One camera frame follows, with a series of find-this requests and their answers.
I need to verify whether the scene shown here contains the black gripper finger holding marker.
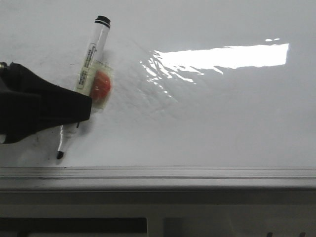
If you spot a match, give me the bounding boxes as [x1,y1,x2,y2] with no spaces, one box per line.
[0,62,92,144]

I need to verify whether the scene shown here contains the white black whiteboard marker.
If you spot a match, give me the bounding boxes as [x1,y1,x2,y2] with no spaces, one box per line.
[56,15,111,160]

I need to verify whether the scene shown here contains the white whiteboard with aluminium frame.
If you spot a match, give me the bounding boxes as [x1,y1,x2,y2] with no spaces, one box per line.
[0,0,316,192]

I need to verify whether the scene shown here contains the grey table frame below board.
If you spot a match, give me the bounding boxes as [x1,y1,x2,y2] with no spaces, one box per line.
[0,189,316,237]

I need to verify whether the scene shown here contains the red pad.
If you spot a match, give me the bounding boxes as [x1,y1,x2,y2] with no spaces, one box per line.
[86,60,114,110]

